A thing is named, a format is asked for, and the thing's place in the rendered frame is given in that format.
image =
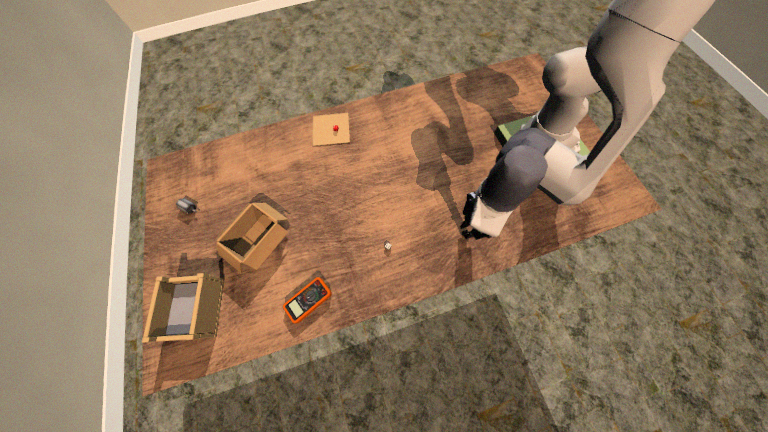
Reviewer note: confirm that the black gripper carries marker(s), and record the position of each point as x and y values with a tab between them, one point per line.
467	211

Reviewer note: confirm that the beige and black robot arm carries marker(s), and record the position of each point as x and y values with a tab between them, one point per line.
626	61

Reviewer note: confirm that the orange digital multimeter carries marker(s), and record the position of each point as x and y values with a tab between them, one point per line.
307	300

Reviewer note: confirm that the orange flat mat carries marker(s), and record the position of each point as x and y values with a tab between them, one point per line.
323	133

